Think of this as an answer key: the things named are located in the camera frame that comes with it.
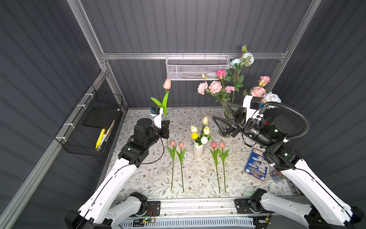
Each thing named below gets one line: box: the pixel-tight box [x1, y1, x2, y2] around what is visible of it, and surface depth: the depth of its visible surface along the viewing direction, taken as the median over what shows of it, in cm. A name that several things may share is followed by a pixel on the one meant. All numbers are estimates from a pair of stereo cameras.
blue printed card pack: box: [244, 147, 269, 185], surface depth 85 cm
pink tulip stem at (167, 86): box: [150, 78, 172, 120], surface depth 63 cm
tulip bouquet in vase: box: [190, 115, 213, 146], surface depth 69 cm
